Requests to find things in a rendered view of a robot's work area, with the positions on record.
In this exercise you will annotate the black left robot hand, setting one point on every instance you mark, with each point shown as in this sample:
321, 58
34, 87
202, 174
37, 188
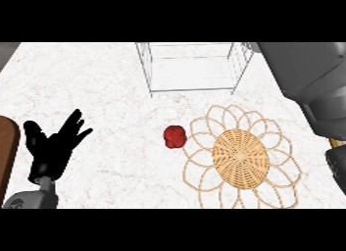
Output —
47, 153

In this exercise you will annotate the red cupcake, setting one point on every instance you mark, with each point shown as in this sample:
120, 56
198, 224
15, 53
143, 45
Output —
174, 137

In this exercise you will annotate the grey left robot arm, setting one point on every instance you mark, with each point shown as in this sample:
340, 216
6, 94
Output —
32, 200

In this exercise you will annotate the wicker flower-shaped placemat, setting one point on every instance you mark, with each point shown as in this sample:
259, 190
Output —
239, 158

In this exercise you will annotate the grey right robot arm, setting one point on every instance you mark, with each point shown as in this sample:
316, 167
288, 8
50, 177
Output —
315, 72

